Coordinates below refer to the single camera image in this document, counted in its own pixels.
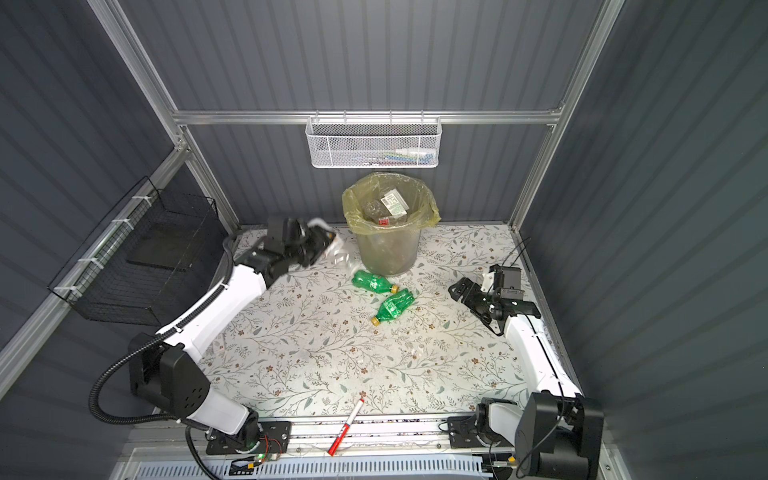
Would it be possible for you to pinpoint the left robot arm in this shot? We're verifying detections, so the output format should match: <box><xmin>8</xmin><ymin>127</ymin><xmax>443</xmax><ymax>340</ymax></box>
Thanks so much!
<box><xmin>129</xmin><ymin>219</ymin><xmax>337</xmax><ymax>452</ymax></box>

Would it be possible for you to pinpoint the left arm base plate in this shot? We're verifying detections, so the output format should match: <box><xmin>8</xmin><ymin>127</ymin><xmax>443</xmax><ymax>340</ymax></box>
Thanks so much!
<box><xmin>206</xmin><ymin>421</ymin><xmax>293</xmax><ymax>455</ymax></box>

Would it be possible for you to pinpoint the white bottle in basket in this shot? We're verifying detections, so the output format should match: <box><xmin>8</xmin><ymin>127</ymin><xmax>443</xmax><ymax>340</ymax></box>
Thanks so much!
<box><xmin>394</xmin><ymin>148</ymin><xmax>437</xmax><ymax>162</ymax></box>

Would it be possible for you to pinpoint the green bottle near bin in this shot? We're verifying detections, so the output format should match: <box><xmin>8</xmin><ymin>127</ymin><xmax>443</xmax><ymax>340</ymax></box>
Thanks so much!
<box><xmin>352</xmin><ymin>270</ymin><xmax>399</xmax><ymax>294</ymax></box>

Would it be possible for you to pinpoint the clear bottle red label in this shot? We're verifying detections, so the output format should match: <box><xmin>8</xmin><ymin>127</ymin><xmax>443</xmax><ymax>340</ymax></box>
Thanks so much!
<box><xmin>364</xmin><ymin>202</ymin><xmax>392</xmax><ymax>226</ymax></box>

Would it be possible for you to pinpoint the white wire wall basket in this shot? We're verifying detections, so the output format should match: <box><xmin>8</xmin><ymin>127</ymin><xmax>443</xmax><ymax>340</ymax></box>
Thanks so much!
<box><xmin>305</xmin><ymin>118</ymin><xmax>443</xmax><ymax>169</ymax></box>

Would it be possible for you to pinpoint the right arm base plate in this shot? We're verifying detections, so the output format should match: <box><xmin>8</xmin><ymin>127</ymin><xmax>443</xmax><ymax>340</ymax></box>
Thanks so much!
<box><xmin>446</xmin><ymin>415</ymin><xmax>513</xmax><ymax>449</ymax></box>

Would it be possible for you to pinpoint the red white marker pen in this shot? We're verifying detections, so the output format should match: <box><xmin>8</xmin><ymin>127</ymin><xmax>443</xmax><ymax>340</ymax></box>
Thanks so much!
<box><xmin>327</xmin><ymin>397</ymin><xmax>365</xmax><ymax>457</ymax></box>

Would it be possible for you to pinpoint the clear bottle green white label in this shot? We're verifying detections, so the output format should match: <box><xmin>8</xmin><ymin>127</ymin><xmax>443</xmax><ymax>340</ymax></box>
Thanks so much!
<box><xmin>381</xmin><ymin>188</ymin><xmax>409</xmax><ymax>219</ymax></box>

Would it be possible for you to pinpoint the black corrugated cable hose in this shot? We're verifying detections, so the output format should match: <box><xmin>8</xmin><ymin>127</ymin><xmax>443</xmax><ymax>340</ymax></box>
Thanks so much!
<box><xmin>88</xmin><ymin>233</ymin><xmax>241</xmax><ymax>480</ymax></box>

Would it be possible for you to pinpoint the white bottle yellow V label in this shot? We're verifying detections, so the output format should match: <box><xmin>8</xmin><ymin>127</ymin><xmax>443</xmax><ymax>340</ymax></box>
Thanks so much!
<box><xmin>307</xmin><ymin>217</ymin><xmax>353</xmax><ymax>270</ymax></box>

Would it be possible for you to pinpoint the mesh bin with yellow bag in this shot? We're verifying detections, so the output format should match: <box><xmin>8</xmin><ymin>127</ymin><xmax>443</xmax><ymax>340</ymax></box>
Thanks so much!
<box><xmin>342</xmin><ymin>172</ymin><xmax>441</xmax><ymax>276</ymax></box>

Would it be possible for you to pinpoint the black wire wall basket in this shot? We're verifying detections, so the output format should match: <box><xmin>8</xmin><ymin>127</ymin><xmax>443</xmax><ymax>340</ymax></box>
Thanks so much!
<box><xmin>48</xmin><ymin>184</ymin><xmax>226</xmax><ymax>327</ymax></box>

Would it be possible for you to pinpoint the green bottle yellow cap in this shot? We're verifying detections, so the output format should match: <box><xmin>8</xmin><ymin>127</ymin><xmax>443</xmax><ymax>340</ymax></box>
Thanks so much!
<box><xmin>371</xmin><ymin>289</ymin><xmax>415</xmax><ymax>326</ymax></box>

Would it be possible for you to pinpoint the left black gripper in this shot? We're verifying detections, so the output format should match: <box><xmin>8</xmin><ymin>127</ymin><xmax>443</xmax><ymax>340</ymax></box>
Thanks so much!
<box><xmin>286</xmin><ymin>227</ymin><xmax>334</xmax><ymax>272</ymax></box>

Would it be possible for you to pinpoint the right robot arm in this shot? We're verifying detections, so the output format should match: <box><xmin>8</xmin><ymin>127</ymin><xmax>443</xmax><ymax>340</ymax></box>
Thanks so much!
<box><xmin>446</xmin><ymin>277</ymin><xmax>604</xmax><ymax>479</ymax></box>

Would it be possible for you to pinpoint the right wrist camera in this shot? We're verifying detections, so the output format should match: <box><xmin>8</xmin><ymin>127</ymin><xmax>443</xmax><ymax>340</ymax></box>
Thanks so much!
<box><xmin>481</xmin><ymin>264</ymin><xmax>524</xmax><ymax>300</ymax></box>

